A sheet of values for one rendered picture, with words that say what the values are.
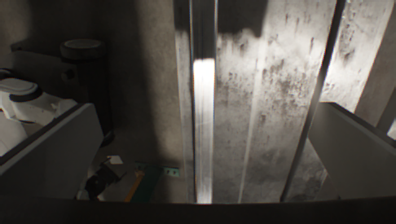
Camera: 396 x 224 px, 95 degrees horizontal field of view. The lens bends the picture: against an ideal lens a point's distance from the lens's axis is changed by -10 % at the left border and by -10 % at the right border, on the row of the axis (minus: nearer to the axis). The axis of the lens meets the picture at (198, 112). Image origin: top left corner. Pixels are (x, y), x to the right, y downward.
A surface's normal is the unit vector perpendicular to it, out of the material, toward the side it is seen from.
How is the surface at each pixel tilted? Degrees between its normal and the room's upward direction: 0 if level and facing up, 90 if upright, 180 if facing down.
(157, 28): 0
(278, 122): 0
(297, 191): 0
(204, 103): 11
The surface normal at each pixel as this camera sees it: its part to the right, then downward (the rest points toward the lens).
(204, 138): -0.02, 0.51
